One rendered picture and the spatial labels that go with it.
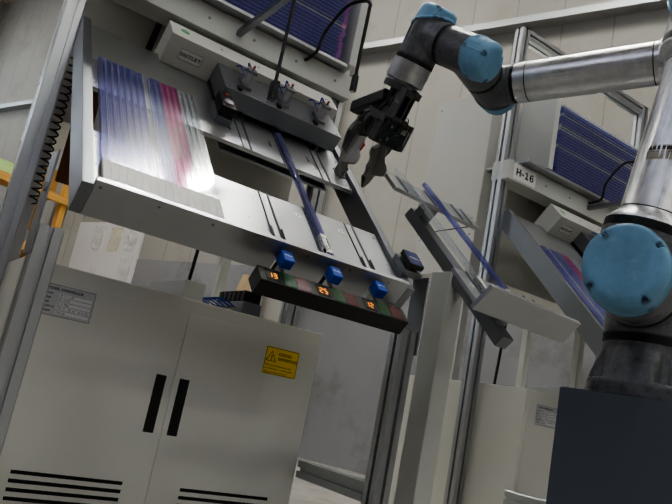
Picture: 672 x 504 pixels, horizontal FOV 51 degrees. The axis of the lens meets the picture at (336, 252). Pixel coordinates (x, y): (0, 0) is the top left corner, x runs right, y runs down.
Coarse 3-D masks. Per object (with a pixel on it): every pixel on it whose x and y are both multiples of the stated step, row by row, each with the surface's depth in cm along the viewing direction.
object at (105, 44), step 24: (96, 48) 155; (120, 48) 163; (144, 48) 171; (96, 72) 146; (144, 72) 160; (168, 72) 168; (240, 120) 169; (240, 144) 158; (264, 144) 166; (288, 144) 175; (312, 168) 171
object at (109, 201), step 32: (96, 192) 112; (128, 192) 114; (128, 224) 117; (160, 224) 119; (192, 224) 121; (224, 224) 123; (224, 256) 127; (256, 256) 129; (320, 256) 133; (352, 288) 141
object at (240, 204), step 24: (96, 144) 123; (96, 168) 117; (240, 192) 140; (240, 216) 132; (264, 216) 138; (288, 216) 143; (288, 240) 135; (312, 240) 141; (336, 240) 147; (360, 240) 154; (360, 264) 145; (384, 264) 151
